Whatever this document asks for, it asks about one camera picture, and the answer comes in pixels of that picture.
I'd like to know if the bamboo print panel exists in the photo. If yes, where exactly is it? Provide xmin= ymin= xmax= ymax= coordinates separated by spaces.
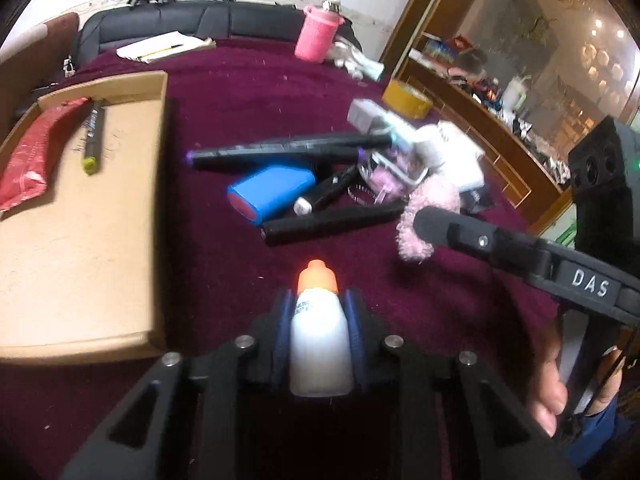
xmin=542 ymin=205 xmax=578 ymax=248

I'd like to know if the white notebook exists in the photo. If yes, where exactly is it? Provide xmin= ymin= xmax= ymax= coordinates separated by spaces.
xmin=116 ymin=31 xmax=217 ymax=65

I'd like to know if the black pen white tip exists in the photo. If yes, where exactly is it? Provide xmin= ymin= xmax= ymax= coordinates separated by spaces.
xmin=294 ymin=166 xmax=360 ymax=216

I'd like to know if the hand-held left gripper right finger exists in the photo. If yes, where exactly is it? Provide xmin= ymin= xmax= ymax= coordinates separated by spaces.
xmin=342 ymin=287 xmax=576 ymax=480

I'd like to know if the white crumpled cloth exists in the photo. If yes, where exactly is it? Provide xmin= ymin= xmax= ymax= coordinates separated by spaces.
xmin=330 ymin=40 xmax=386 ymax=81

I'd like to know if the clear plastic case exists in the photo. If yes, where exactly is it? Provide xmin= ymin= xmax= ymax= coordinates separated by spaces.
xmin=357 ymin=152 xmax=431 ymax=206

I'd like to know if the brown armchair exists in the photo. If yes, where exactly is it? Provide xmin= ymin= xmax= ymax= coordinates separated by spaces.
xmin=0 ymin=11 xmax=81 ymax=131

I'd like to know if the grey small box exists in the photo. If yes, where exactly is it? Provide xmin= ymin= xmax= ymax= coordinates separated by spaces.
xmin=348 ymin=99 xmax=391 ymax=133

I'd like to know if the teal small packet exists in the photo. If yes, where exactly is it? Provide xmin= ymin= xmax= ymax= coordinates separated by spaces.
xmin=385 ymin=120 xmax=417 ymax=147

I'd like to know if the pink fluffy toy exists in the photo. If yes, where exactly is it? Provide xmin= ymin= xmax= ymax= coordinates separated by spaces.
xmin=396 ymin=175 xmax=463 ymax=263

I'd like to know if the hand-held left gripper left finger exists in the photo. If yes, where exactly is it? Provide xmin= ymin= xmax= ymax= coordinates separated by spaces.
xmin=60 ymin=287 xmax=296 ymax=480

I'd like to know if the white kettle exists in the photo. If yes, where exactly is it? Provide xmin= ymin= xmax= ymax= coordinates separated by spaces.
xmin=501 ymin=76 xmax=532 ymax=113

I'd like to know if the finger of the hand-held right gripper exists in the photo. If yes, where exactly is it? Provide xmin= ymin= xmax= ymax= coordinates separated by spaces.
xmin=414 ymin=206 xmax=557 ymax=292

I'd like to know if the white cloth bundle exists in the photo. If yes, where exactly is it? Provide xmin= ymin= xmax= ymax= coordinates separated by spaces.
xmin=414 ymin=127 xmax=448 ymax=168

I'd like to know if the blue battery pack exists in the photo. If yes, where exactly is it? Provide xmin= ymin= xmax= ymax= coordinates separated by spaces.
xmin=227 ymin=165 xmax=316 ymax=223

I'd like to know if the black foil packet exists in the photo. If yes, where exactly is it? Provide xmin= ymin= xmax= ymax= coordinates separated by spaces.
xmin=262 ymin=202 xmax=408 ymax=247

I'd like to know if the person's right hand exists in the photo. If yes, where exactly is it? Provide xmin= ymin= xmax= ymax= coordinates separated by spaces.
xmin=527 ymin=330 xmax=626 ymax=438

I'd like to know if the cardboard box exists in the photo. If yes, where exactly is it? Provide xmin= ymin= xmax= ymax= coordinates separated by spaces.
xmin=0 ymin=71 xmax=168 ymax=361

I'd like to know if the yellow tape roll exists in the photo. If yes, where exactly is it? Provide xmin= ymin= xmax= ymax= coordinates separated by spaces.
xmin=382 ymin=79 xmax=434 ymax=119

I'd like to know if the red foil packet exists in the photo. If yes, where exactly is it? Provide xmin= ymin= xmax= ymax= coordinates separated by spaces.
xmin=0 ymin=97 xmax=93 ymax=212

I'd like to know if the yellow pen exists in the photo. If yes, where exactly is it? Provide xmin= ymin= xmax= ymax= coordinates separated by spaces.
xmin=140 ymin=42 xmax=186 ymax=56

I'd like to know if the black marker purple band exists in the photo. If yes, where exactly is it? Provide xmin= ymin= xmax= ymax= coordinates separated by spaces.
xmin=186 ymin=131 xmax=393 ymax=171

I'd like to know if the black marker yellow-green tip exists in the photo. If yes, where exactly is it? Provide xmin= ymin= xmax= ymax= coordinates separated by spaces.
xmin=80 ymin=99 xmax=106 ymax=177

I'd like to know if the wooden glass cabinet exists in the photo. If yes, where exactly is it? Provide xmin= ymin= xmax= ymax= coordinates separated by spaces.
xmin=377 ymin=0 xmax=640 ymax=241

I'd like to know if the white bottle orange cap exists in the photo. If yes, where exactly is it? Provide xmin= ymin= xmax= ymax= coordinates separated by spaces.
xmin=289 ymin=260 xmax=355 ymax=397

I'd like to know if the pink knit-sleeved bottle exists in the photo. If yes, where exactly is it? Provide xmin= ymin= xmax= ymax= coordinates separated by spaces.
xmin=294 ymin=0 xmax=347 ymax=64

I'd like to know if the black leather sofa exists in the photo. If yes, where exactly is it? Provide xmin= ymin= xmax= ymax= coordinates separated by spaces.
xmin=77 ymin=0 xmax=363 ymax=56

